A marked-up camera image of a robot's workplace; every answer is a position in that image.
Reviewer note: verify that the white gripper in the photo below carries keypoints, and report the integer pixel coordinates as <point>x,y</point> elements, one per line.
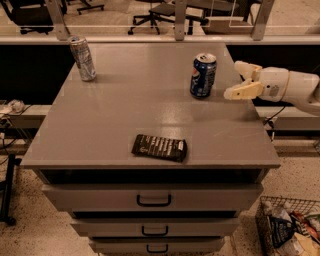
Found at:
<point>272,84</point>

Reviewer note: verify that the blue pepsi can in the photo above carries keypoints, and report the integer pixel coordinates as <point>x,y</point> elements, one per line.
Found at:
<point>203,75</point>

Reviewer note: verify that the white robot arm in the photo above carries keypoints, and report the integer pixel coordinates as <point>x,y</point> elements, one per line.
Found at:
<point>302,91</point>

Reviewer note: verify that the silver tall drink can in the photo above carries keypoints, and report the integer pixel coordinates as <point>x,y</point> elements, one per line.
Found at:
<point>82,55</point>

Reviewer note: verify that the black snack bar wrapper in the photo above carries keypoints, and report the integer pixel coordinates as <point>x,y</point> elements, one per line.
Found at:
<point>160,148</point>

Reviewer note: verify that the black office chair centre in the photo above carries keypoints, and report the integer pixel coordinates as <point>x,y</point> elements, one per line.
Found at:
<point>173,12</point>

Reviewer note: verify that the black office chair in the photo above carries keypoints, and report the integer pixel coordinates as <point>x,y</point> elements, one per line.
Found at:
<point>28,15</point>
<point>173,12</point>

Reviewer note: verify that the blue snack bag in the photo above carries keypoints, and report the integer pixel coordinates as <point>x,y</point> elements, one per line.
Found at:
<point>281,231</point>

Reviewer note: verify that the red snack bag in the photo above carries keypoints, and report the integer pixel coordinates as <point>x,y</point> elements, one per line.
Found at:
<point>307,225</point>

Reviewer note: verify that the bottom grey drawer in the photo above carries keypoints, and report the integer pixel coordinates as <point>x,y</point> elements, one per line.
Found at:
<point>156,245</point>

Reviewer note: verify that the grey drawer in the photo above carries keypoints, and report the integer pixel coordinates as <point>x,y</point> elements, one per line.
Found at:
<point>156,245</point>
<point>152,197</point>
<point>156,227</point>

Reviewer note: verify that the grey drawer cabinet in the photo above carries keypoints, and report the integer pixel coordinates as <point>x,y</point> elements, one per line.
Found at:
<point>144,88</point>

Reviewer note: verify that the top grey drawer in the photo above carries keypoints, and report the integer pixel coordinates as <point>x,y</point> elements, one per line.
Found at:
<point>152,197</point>

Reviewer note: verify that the middle grey drawer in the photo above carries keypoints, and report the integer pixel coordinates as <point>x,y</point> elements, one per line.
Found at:
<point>156,227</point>

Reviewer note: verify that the black office chair left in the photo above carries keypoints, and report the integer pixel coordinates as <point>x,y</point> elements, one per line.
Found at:
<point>28,15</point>

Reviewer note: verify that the clutter on left shelf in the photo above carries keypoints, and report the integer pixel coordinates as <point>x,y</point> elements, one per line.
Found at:
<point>14,106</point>

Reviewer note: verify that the black stand left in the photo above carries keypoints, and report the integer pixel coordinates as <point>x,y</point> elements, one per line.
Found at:
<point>6,189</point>

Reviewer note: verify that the wire basket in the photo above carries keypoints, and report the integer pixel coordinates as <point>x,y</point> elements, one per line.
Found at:
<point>302,206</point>

